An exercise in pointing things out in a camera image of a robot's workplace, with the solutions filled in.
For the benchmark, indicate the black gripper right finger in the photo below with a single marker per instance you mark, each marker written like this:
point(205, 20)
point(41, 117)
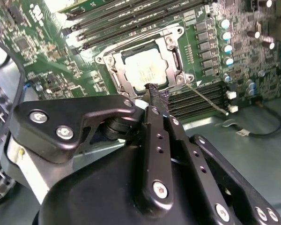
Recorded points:
point(192, 159)

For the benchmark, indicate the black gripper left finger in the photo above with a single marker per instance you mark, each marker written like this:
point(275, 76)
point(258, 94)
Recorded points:
point(61, 122)

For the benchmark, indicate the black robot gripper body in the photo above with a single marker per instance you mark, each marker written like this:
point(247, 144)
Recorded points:
point(96, 199)

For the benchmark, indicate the square CPU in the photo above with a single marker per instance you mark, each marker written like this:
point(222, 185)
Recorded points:
point(142, 68)

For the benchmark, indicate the metal socket cover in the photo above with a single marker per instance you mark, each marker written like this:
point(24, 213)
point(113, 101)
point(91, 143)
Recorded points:
point(165, 57)

